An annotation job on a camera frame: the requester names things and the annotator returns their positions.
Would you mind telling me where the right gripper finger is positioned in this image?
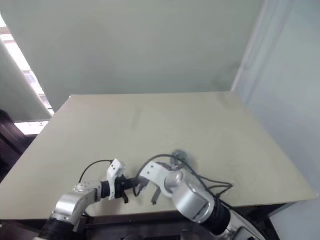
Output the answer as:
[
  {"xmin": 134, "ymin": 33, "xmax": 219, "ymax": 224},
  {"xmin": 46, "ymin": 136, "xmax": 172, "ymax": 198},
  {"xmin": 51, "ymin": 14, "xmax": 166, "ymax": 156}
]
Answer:
[{"xmin": 150, "ymin": 185, "xmax": 163, "ymax": 206}]

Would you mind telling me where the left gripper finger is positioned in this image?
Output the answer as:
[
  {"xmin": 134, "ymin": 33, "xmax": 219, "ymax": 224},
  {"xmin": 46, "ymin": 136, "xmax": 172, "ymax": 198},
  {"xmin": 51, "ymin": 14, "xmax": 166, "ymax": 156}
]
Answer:
[
  {"xmin": 133, "ymin": 184, "xmax": 148, "ymax": 199},
  {"xmin": 135, "ymin": 174, "xmax": 151, "ymax": 187}
]

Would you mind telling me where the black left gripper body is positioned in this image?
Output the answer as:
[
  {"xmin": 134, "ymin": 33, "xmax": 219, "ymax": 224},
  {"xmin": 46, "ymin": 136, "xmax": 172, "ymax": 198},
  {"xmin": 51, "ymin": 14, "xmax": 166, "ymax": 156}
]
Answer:
[{"xmin": 115, "ymin": 174, "xmax": 138, "ymax": 204}]

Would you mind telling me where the grey round circuit disc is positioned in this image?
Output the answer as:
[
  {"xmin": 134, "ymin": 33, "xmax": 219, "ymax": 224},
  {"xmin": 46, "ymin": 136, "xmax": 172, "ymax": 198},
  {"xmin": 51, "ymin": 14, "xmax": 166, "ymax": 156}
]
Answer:
[{"xmin": 171, "ymin": 149, "xmax": 195, "ymax": 173}]

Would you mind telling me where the dark wooden furniture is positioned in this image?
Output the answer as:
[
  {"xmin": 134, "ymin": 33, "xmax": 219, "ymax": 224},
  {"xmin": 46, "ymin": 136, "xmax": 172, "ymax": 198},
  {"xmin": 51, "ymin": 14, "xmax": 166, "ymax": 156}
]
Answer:
[{"xmin": 0, "ymin": 109, "xmax": 39, "ymax": 177}]

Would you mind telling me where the white roller blind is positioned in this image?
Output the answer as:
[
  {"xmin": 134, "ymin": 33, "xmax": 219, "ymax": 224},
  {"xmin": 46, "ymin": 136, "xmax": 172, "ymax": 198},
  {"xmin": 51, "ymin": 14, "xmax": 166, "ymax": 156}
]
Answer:
[{"xmin": 0, "ymin": 39, "xmax": 53, "ymax": 124}]

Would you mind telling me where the bright window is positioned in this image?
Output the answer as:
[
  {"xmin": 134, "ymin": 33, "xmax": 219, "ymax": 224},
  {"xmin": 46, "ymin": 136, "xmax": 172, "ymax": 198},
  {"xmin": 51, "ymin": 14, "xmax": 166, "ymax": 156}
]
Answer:
[{"xmin": 0, "ymin": 11, "xmax": 56, "ymax": 136}]

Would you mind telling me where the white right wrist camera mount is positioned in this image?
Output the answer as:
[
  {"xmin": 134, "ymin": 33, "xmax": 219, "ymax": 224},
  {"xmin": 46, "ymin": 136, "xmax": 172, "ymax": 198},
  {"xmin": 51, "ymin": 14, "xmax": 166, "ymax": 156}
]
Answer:
[{"xmin": 139, "ymin": 161, "xmax": 168, "ymax": 188}]

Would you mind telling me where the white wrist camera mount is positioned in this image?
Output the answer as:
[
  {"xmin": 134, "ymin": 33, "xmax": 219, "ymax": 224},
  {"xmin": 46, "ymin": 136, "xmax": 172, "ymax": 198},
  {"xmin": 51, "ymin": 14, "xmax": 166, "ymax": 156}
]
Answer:
[
  {"xmin": 106, "ymin": 158, "xmax": 126, "ymax": 201},
  {"xmin": 139, "ymin": 161, "xmax": 168, "ymax": 188}
]

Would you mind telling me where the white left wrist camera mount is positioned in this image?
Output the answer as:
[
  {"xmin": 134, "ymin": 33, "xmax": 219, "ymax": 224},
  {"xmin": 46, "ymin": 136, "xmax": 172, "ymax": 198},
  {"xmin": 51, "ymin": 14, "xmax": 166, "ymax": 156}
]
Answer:
[{"xmin": 106, "ymin": 158, "xmax": 126, "ymax": 201}]

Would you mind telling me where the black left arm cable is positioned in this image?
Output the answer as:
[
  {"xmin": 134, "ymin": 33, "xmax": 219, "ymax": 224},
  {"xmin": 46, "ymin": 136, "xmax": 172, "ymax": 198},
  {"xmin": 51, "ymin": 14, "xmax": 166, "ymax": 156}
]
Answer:
[{"xmin": 78, "ymin": 159, "xmax": 114, "ymax": 184}]

